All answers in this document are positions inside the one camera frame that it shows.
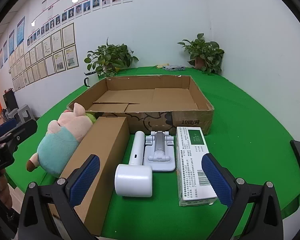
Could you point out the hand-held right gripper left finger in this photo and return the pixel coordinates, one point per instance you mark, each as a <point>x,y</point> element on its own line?
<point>86,177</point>

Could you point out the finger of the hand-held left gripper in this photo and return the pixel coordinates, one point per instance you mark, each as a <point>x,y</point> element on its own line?
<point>25,131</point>
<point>5,127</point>

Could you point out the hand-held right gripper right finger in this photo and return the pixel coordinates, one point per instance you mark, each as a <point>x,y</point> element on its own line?
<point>216,177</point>

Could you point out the white medicine box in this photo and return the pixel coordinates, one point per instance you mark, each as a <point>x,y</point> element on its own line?
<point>190,170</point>

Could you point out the long brown cardboard box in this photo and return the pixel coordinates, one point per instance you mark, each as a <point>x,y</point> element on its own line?
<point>102,155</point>

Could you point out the pig plush toy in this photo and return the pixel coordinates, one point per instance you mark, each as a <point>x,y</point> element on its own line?
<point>57,147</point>

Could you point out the white hair dryer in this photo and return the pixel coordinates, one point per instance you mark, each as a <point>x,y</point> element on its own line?
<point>133,180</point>

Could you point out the white folding phone stand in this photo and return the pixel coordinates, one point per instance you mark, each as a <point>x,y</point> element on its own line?
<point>160,163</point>

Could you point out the large cardboard box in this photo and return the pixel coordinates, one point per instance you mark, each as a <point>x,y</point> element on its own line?
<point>165,100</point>

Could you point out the person's left hand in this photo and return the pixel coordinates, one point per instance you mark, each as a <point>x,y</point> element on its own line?
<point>1,187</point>

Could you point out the grey plastic stool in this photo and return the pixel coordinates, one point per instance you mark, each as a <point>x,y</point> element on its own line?
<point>12,113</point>
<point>25,113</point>

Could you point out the black cabinet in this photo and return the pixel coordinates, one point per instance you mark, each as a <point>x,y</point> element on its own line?
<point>10,100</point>

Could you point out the green tablecloth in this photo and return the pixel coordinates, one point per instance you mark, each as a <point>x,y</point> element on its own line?
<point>240,110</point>

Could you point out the bushy potted plant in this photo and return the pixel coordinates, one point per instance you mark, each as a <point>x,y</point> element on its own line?
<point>110,57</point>

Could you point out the patterned tissue packet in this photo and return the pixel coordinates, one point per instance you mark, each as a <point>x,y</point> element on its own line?
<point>173,68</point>

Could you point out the yellow cloth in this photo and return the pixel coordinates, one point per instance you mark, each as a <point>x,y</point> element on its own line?
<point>159,66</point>

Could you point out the potted plant in brown pot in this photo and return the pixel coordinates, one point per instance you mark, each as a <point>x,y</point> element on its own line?
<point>202,52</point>

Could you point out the row of portrait photos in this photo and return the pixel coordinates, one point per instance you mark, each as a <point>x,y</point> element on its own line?
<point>105,0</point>

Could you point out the wall of framed certificates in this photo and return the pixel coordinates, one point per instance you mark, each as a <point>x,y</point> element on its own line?
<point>60,55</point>

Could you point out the row of blue wall posters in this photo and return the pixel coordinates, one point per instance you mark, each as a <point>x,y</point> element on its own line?
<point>20,30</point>

